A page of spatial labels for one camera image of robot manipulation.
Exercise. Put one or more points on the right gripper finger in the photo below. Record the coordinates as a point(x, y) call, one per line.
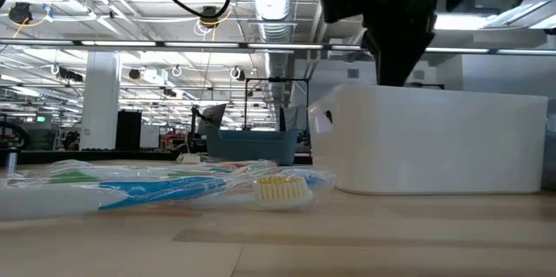
point(395, 68)

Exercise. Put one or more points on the orange toothbrush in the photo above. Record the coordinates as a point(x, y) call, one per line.
point(236, 166)

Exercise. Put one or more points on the blue toothbrush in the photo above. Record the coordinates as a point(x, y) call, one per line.
point(174, 188)

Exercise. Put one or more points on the green toothbrush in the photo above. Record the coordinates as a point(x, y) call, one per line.
point(71, 177)

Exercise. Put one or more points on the white plastic bin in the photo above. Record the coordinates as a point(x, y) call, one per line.
point(434, 138)

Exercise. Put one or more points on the teal plastic bin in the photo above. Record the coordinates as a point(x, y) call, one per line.
point(252, 149)

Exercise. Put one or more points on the grey tilted monitor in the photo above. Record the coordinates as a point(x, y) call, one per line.
point(215, 116)

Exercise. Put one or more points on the black cabinet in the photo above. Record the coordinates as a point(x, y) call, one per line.
point(129, 129)

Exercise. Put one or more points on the white pillar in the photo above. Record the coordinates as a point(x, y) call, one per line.
point(101, 94)

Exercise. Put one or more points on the black ceiling device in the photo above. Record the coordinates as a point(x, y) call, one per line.
point(20, 12)

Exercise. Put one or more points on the horizontal rail with light strips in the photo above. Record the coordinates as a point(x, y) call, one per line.
point(195, 44)

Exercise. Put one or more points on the black aluminium table frame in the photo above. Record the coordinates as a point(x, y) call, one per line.
point(87, 155)

